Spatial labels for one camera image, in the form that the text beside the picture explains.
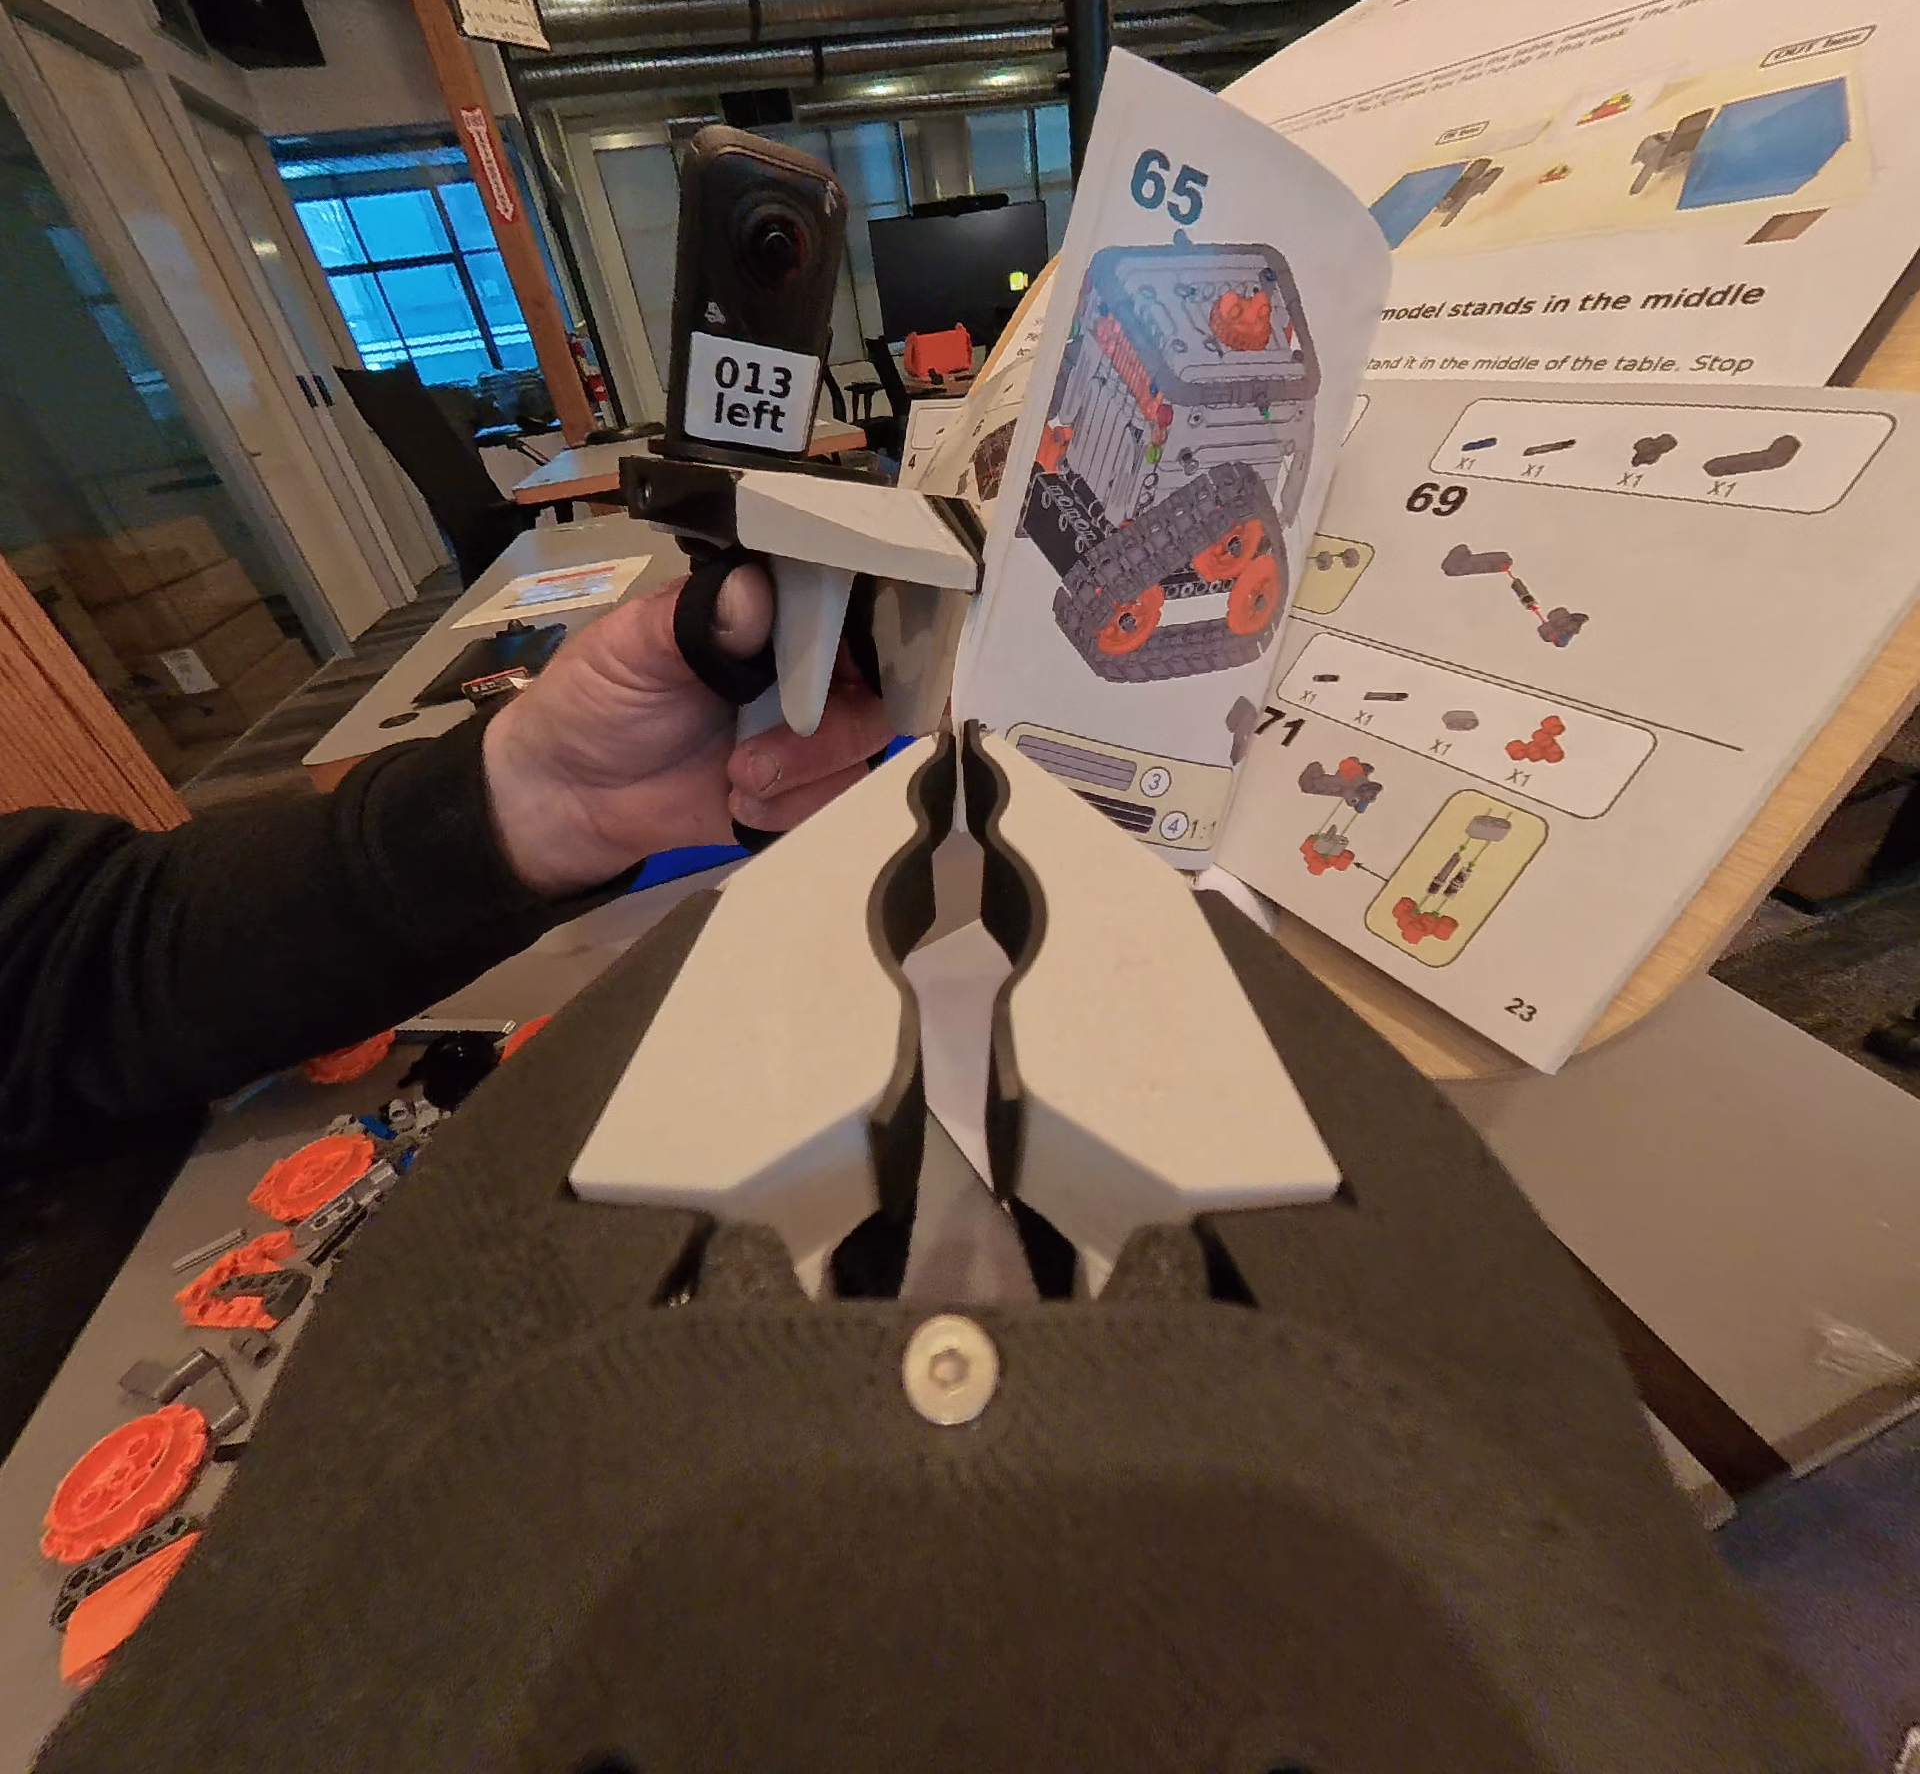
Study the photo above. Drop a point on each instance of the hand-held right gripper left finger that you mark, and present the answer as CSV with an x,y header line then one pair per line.
x,y
752,1055

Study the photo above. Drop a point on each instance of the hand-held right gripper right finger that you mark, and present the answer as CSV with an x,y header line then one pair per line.
x,y
1170,1055

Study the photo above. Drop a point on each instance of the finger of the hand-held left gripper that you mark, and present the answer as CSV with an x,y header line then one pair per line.
x,y
887,535

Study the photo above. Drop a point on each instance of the instruction booklet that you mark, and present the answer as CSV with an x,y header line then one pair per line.
x,y
1501,606

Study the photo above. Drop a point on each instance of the person's left forearm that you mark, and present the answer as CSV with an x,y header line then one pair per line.
x,y
243,935

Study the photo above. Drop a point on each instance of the person's left hand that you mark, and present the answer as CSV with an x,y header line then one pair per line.
x,y
617,740

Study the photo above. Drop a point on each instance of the computer monitor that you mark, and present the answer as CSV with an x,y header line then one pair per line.
x,y
963,275

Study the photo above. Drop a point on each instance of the black office chair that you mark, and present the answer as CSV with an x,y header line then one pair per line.
x,y
437,470

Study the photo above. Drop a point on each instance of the orange gear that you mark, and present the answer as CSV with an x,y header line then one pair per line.
x,y
121,1483
236,1280
307,1176
347,1057

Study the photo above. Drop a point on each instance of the black steel pillar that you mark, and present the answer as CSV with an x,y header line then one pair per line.
x,y
1085,5

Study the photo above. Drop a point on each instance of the pile of building kit parts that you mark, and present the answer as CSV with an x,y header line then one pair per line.
x,y
302,1234

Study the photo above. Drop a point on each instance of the white book stand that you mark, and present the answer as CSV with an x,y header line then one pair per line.
x,y
1803,844

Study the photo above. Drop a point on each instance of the orange wedge piece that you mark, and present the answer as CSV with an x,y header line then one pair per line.
x,y
121,1611

